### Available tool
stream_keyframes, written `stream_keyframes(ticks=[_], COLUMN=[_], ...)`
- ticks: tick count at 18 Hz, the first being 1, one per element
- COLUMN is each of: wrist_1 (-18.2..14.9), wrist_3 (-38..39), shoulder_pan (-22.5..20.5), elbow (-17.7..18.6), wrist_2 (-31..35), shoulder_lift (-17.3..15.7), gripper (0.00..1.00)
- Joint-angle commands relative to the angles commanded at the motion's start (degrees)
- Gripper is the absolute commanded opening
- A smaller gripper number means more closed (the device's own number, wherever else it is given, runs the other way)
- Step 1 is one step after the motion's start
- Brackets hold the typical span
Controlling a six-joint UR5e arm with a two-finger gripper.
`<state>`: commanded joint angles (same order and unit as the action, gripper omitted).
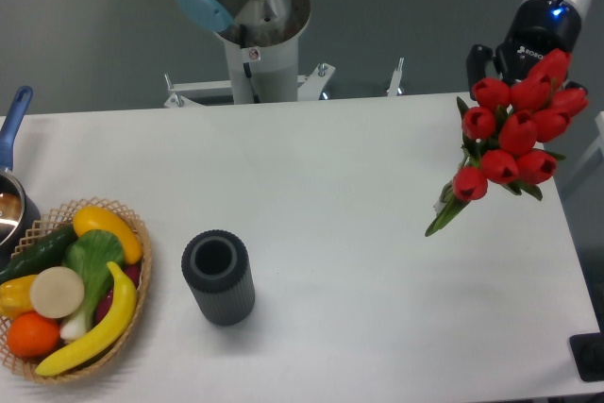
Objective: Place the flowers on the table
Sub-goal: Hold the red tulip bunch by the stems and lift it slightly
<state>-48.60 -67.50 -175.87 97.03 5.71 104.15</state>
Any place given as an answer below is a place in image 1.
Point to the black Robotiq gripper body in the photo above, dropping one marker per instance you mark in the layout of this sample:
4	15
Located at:
535	31

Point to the red tulip bouquet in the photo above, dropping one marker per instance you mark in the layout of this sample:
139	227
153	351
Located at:
503	134

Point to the dark grey ribbed vase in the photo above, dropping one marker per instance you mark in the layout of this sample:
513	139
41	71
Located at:
216	267

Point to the white furniture right edge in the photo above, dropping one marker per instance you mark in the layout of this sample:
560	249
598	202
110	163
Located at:
587	163

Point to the black device table corner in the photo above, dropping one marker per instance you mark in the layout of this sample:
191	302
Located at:
587	350

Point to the dark red vegetable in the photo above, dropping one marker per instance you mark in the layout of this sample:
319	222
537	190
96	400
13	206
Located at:
134	273

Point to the yellow squash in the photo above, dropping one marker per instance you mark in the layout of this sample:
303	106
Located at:
96	218

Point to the yellow banana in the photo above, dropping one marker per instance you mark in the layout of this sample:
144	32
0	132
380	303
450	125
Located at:
100	337

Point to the green bok choy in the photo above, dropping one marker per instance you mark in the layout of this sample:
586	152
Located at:
88	257

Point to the woven wicker basket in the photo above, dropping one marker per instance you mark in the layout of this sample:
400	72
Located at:
51	221

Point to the green cucumber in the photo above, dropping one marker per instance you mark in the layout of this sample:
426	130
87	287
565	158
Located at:
44	253

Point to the beige round disc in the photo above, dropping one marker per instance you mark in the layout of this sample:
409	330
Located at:
56	292

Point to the yellow bell pepper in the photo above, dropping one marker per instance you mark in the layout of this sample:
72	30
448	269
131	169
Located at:
15	296

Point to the orange fruit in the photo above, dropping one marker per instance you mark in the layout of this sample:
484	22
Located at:
31	335

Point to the white metal base frame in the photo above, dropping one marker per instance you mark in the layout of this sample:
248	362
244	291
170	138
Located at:
309	87

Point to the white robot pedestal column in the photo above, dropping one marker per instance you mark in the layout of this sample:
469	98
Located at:
262	74

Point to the blue handled saucepan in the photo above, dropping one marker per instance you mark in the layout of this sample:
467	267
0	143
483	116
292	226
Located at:
18	211

